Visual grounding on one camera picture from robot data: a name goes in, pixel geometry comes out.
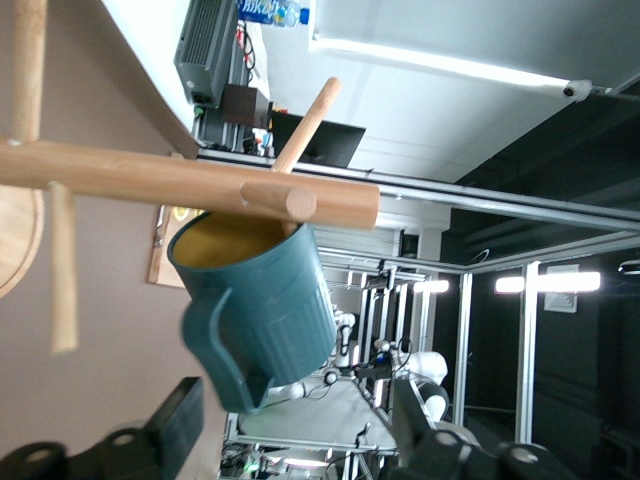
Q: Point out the small ceiling light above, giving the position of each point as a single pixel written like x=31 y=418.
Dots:
x=431 y=286

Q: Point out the white ceiling camera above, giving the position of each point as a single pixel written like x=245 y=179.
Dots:
x=575 y=91

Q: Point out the aluminium frame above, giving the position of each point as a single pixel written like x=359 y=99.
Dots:
x=500 y=205

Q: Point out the wooden cutting board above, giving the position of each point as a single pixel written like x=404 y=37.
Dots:
x=162 y=270

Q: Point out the lemon slice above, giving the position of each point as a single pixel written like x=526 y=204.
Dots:
x=181 y=213

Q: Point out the grey computer case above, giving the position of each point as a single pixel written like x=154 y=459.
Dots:
x=205 y=50

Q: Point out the wooden cup rack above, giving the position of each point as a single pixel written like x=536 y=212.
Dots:
x=150 y=175

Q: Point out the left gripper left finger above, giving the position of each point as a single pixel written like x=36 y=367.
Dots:
x=170 y=425

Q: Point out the large ceiling light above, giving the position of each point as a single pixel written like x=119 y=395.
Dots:
x=550 y=282

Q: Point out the small distant white robot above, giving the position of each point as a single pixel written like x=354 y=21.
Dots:
x=344 y=340

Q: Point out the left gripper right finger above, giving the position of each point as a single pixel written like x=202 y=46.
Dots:
x=415 y=435

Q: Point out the black monitor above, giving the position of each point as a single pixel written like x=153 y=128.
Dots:
x=330 y=142

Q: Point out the plastic water bottle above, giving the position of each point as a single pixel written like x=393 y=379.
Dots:
x=270 y=12

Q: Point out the teal plastic cup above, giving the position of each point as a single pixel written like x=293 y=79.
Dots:
x=280 y=310

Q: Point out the white air vent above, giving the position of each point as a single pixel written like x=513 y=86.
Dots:
x=562 y=300

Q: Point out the dark brown box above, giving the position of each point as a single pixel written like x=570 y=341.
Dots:
x=240 y=105

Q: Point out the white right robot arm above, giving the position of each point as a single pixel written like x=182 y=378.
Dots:
x=422 y=370

